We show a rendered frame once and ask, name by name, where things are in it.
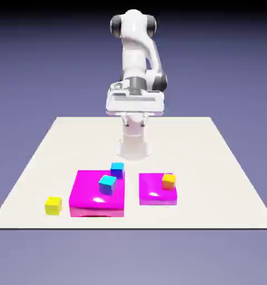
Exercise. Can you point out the small orange cube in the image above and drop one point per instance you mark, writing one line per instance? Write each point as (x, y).
(169, 182)

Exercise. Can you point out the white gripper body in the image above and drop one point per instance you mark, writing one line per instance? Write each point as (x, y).
(135, 105)

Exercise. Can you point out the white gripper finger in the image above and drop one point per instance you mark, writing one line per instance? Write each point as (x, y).
(142, 121)
(126, 121)

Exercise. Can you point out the small yellow cube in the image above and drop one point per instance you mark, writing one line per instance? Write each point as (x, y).
(53, 206)

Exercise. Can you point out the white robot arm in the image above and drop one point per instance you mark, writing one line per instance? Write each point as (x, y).
(133, 58)

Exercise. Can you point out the large narrow magenta box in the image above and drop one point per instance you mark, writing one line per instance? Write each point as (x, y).
(151, 189)

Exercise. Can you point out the small cyan cube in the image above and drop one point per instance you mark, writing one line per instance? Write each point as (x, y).
(117, 170)
(107, 185)

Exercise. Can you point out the large wide magenta box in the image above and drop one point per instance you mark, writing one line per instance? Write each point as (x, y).
(86, 193)

